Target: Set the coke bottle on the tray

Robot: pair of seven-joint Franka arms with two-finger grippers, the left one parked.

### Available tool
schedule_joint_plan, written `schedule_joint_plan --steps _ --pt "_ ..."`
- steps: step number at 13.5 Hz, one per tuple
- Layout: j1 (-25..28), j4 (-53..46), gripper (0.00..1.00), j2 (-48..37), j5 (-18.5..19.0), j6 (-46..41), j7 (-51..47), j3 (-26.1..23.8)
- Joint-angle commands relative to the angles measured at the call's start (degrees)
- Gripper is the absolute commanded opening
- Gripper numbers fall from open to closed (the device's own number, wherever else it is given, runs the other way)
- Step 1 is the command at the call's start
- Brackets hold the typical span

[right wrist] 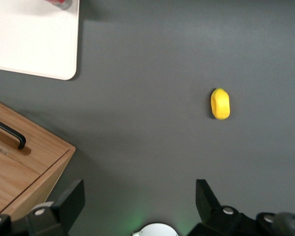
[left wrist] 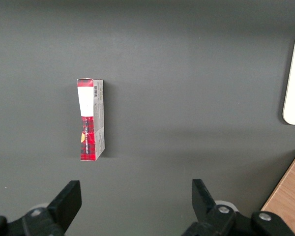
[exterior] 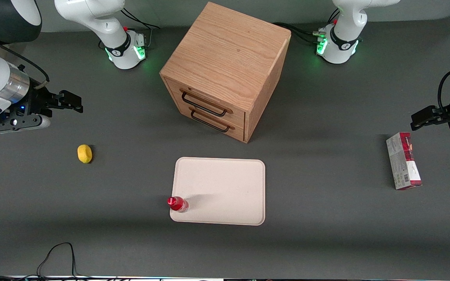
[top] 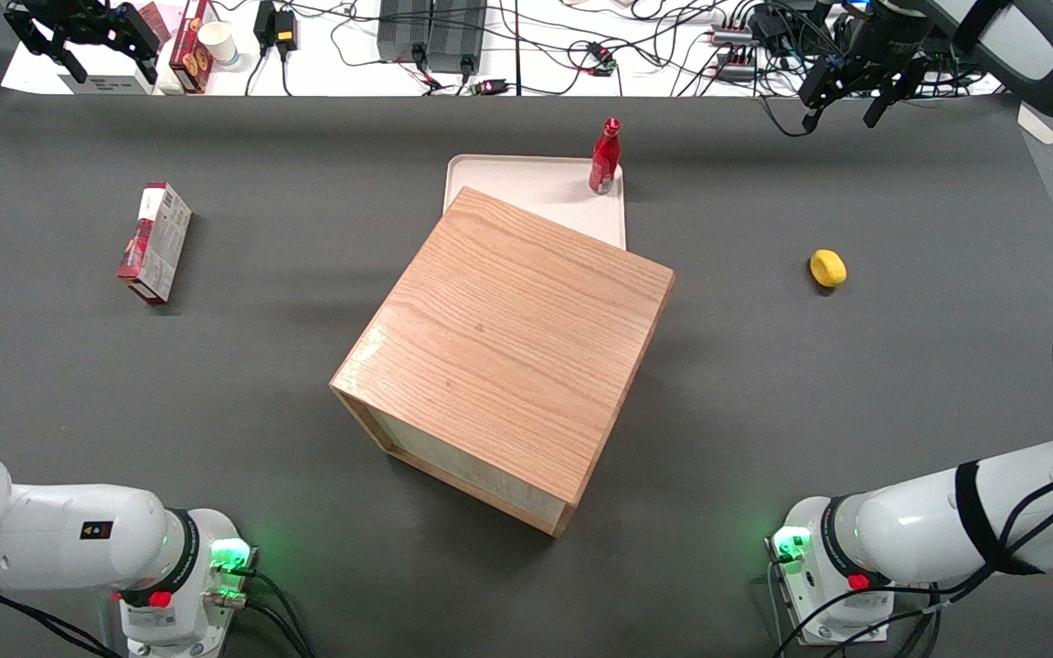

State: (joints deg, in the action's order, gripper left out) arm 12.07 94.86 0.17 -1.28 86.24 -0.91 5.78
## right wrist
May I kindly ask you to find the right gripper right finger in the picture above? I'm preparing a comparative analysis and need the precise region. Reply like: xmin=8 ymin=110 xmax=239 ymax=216
xmin=187 ymin=178 xmax=256 ymax=236

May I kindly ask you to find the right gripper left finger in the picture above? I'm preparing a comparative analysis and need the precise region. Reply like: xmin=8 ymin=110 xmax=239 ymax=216
xmin=26 ymin=178 xmax=86 ymax=236

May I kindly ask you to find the red coke bottle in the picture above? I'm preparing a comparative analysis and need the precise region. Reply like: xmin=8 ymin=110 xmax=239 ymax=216
xmin=43 ymin=0 xmax=73 ymax=10

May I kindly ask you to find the cream plastic tray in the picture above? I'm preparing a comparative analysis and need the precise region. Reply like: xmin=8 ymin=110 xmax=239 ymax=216
xmin=0 ymin=0 xmax=80 ymax=81

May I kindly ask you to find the wooden drawer cabinet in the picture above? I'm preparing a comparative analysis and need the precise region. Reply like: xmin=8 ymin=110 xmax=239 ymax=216
xmin=0 ymin=96 xmax=76 ymax=215

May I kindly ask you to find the wooden drawer front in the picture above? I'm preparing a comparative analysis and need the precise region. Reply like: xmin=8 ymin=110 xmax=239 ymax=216
xmin=0 ymin=97 xmax=73 ymax=176
xmin=0 ymin=144 xmax=43 ymax=215

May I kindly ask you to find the yellow toy lemon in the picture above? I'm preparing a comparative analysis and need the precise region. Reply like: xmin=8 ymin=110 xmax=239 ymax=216
xmin=210 ymin=88 xmax=231 ymax=120

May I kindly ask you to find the black drawer handle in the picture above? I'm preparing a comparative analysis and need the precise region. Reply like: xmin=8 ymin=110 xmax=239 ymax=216
xmin=0 ymin=116 xmax=27 ymax=150

